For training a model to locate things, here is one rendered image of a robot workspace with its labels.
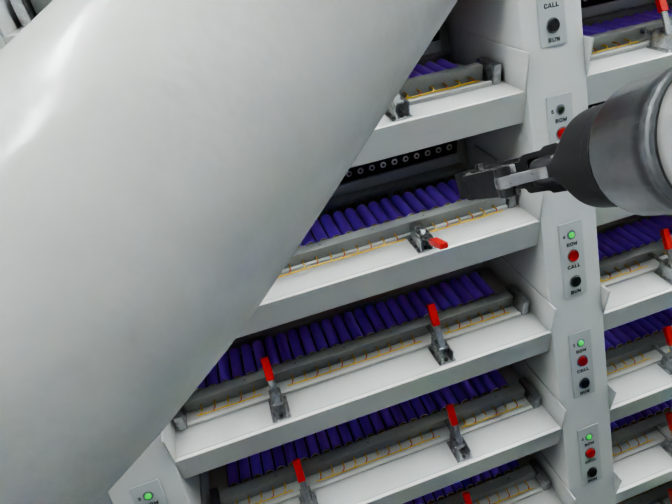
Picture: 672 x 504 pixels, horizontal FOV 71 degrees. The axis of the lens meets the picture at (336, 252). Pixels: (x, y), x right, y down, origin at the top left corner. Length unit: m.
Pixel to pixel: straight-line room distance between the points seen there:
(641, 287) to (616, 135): 0.65
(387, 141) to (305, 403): 0.40
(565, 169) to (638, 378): 0.72
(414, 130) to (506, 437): 0.55
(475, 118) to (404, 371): 0.39
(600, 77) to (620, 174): 0.48
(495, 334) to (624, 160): 0.53
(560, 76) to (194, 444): 0.73
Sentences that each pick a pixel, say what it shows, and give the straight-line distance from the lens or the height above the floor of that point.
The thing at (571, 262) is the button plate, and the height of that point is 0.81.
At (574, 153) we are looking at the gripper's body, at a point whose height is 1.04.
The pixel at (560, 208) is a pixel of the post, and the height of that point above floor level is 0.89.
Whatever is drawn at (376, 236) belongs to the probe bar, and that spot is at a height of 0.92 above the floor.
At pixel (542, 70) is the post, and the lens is 0.75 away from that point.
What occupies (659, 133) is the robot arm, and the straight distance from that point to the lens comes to 0.31.
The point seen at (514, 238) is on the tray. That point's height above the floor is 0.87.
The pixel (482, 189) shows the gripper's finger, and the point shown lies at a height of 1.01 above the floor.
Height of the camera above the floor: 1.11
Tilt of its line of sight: 17 degrees down
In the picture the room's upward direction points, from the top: 14 degrees counter-clockwise
